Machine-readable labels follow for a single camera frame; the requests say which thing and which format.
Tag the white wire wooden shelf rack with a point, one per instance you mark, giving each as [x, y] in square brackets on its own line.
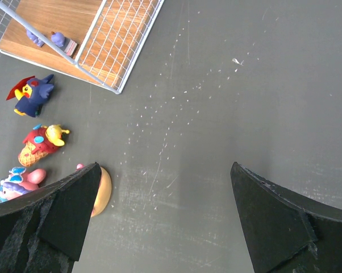
[110, 36]

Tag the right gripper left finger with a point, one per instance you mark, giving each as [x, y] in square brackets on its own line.
[45, 230]

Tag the navy bird toy red hat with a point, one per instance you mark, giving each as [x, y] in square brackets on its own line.
[32, 93]

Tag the pink rabbit toy blue bow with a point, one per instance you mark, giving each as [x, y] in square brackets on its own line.
[20, 182]

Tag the pink bear donut toy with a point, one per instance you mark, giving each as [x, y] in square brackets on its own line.
[104, 193]

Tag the purple figurine on striped base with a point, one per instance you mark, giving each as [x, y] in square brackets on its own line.
[67, 45]

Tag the small purple figurine left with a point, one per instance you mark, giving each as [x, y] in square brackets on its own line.
[34, 38]

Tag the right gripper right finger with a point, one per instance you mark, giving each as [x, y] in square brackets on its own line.
[285, 231]

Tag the yellow bear ice cream cone toy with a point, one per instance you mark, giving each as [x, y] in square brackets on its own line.
[40, 142]

